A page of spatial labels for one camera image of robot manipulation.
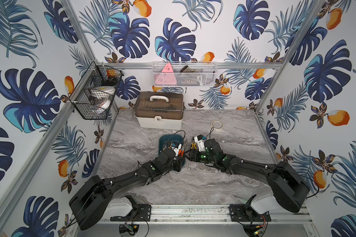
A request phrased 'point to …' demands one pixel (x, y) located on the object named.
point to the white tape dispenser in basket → (101, 97)
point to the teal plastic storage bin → (164, 138)
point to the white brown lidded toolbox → (159, 109)
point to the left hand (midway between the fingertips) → (183, 157)
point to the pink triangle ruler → (167, 76)
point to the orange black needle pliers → (181, 151)
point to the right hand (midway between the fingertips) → (185, 153)
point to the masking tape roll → (217, 124)
